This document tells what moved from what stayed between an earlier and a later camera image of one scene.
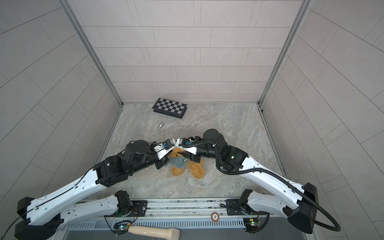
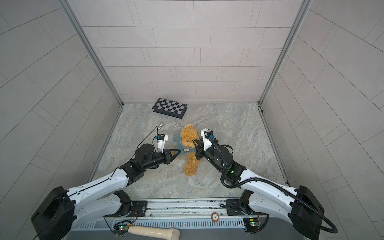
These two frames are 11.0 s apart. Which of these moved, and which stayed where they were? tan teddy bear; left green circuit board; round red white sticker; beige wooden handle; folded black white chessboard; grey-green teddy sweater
Moved: grey-green teddy sweater; tan teddy bear
Stayed: beige wooden handle; round red white sticker; folded black white chessboard; left green circuit board
